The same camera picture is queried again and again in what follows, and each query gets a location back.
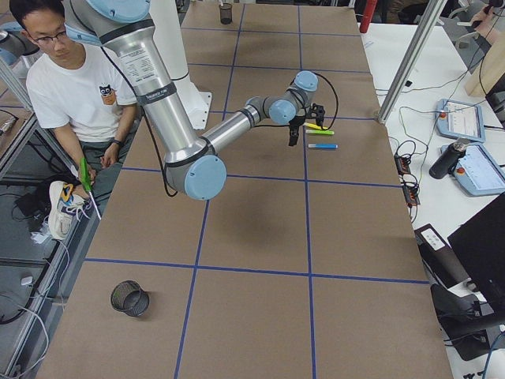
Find robot teach pendant upper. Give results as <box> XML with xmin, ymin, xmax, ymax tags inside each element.
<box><xmin>436</xmin><ymin>99</ymin><xmax>485</xmax><ymax>143</ymax></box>

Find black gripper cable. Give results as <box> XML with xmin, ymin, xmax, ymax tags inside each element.
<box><xmin>252</xmin><ymin>71</ymin><xmax>340</xmax><ymax>128</ymax></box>

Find black mesh pen cup near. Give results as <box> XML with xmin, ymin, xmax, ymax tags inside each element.
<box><xmin>110</xmin><ymin>280</ymin><xmax>150</xmax><ymax>317</ymax></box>

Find robot teach pendant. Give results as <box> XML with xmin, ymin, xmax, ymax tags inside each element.
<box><xmin>436</xmin><ymin>99</ymin><xmax>485</xmax><ymax>143</ymax></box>
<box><xmin>453</xmin><ymin>142</ymin><xmax>504</xmax><ymax>197</ymax></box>

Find green grabber stick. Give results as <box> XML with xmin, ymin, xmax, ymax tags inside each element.
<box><xmin>80</xmin><ymin>157</ymin><xmax>102</xmax><ymax>220</ymax></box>

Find black monitor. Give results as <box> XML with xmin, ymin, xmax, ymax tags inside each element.
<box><xmin>448</xmin><ymin>194</ymin><xmax>504</xmax><ymax>310</ymax></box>

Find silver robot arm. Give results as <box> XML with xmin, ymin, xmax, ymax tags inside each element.
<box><xmin>63</xmin><ymin>1</ymin><xmax>318</xmax><ymax>200</ymax></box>

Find red fire extinguisher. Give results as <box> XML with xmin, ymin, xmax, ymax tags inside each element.
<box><xmin>359</xmin><ymin>0</ymin><xmax>377</xmax><ymax>34</ymax></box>

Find green marker pen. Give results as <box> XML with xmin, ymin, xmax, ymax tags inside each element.
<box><xmin>305</xmin><ymin>129</ymin><xmax>335</xmax><ymax>136</ymax></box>

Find black mesh pen cup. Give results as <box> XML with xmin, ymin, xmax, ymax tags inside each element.
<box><xmin>219</xmin><ymin>3</ymin><xmax>233</xmax><ymax>24</ymax></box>
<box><xmin>110</xmin><ymin>280</ymin><xmax>150</xmax><ymax>317</ymax></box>

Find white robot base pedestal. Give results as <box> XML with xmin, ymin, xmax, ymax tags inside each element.
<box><xmin>149</xmin><ymin>0</ymin><xmax>212</xmax><ymax>130</ymax></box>

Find black water bottle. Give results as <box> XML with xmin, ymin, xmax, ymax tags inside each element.
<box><xmin>428</xmin><ymin>138</ymin><xmax>470</xmax><ymax>179</ymax></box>

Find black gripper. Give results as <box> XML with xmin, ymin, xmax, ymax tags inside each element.
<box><xmin>288</xmin><ymin>103</ymin><xmax>325</xmax><ymax>147</ymax></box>

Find black mesh pen cup far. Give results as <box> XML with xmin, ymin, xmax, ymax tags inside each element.
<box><xmin>219</xmin><ymin>3</ymin><xmax>233</xmax><ymax>24</ymax></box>

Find aluminium frame post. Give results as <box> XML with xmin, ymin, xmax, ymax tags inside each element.
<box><xmin>376</xmin><ymin>0</ymin><xmax>447</xmax><ymax>124</ymax></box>

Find yellow marker pen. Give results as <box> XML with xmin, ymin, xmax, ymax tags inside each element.
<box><xmin>304</xmin><ymin>122</ymin><xmax>323</xmax><ymax>130</ymax></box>

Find seated man white t-shirt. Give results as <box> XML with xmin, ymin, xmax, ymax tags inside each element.
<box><xmin>9</xmin><ymin>0</ymin><xmax>144</xmax><ymax>241</ymax></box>

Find blue marker pen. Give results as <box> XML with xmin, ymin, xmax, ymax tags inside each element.
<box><xmin>307</xmin><ymin>144</ymin><xmax>339</xmax><ymax>150</ymax></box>

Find robot teach pendant lower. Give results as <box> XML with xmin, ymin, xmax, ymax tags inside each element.
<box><xmin>453</xmin><ymin>142</ymin><xmax>504</xmax><ymax>197</ymax></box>

